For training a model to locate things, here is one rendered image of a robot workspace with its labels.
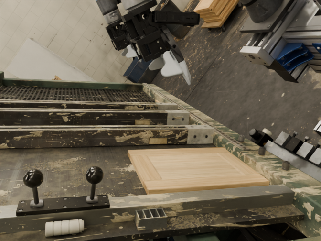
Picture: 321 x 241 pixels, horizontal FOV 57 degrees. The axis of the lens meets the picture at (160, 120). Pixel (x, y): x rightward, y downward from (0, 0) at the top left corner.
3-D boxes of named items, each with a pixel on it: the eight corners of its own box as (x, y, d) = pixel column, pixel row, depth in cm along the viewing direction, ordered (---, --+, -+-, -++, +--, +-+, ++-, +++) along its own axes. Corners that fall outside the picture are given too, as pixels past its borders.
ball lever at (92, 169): (100, 209, 69) (105, 177, 60) (83, 210, 68) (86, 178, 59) (99, 195, 72) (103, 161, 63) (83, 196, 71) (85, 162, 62)
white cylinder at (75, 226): (45, 239, 62) (83, 235, 65) (45, 227, 61) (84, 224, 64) (46, 231, 65) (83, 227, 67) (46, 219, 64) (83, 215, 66)
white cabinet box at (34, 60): (138, 112, 510) (27, 37, 430) (119, 138, 512) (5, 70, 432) (131, 104, 566) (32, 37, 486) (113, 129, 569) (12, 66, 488)
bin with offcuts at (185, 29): (198, 18, 524) (171, -7, 499) (182, 42, 526) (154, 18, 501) (187, 20, 572) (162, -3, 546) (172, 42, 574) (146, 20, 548)
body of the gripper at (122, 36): (116, 51, 138) (104, 27, 133) (132, 43, 139) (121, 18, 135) (119, 52, 131) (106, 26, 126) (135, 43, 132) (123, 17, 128)
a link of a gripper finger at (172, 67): (172, 94, 67) (152, 62, 69) (194, 82, 68) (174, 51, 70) (172, 89, 64) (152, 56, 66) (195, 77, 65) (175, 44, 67)
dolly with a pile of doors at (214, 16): (248, 0, 400) (228, -21, 385) (225, 32, 403) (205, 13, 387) (225, 5, 457) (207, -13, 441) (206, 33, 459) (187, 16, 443)
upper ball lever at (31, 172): (46, 213, 66) (42, 180, 57) (27, 215, 65) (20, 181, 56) (46, 199, 68) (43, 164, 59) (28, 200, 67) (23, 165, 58)
